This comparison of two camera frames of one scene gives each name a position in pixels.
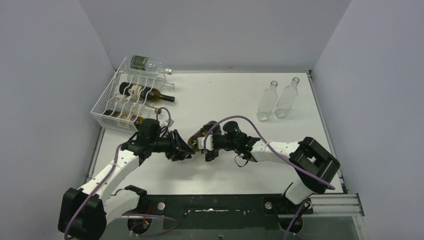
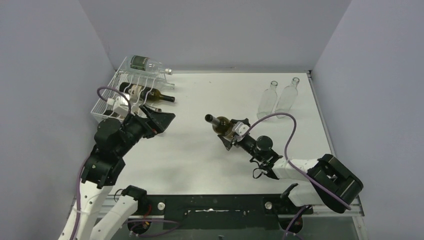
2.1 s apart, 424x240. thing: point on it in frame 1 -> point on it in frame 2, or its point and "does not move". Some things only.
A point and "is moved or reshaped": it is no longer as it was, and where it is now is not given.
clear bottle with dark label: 141,64 does not move
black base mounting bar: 220,212 does not move
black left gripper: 175,145 -> 149,121
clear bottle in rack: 155,80 does not move
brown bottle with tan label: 193,141 is moved or reshaped
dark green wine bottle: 142,92 does not move
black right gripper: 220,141 -> 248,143
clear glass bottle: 268,102 does not move
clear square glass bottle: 287,98 does not move
